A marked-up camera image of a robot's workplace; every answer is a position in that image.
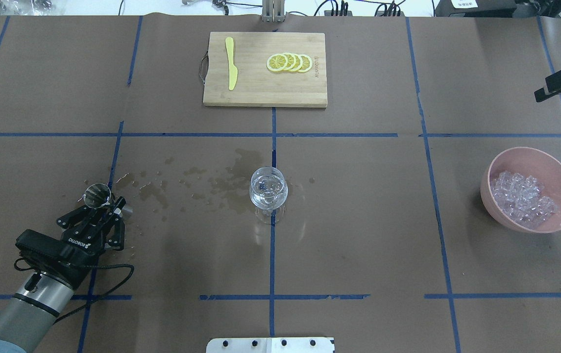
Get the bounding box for pink bowl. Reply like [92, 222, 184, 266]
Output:
[480, 147, 561, 234]

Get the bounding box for yellow plastic knife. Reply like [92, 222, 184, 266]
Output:
[225, 37, 239, 90]

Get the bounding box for bamboo cutting board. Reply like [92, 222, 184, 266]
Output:
[203, 31, 329, 109]

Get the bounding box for steel double jigger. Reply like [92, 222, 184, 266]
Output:
[81, 183, 133, 219]

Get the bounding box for aluminium frame post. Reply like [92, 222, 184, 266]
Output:
[262, 0, 287, 23]

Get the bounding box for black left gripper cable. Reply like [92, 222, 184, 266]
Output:
[13, 255, 135, 324]

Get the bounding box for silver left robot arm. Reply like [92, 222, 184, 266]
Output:
[0, 197, 126, 353]

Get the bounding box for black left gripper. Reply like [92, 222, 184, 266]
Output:
[45, 197, 126, 285]

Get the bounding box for clear wine glass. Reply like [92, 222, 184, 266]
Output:
[249, 167, 289, 225]

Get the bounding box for clear ice cube pile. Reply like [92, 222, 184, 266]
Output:
[490, 171, 560, 229]

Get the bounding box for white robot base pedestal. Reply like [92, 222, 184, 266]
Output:
[206, 337, 336, 353]

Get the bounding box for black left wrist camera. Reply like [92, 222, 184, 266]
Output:
[15, 229, 65, 266]

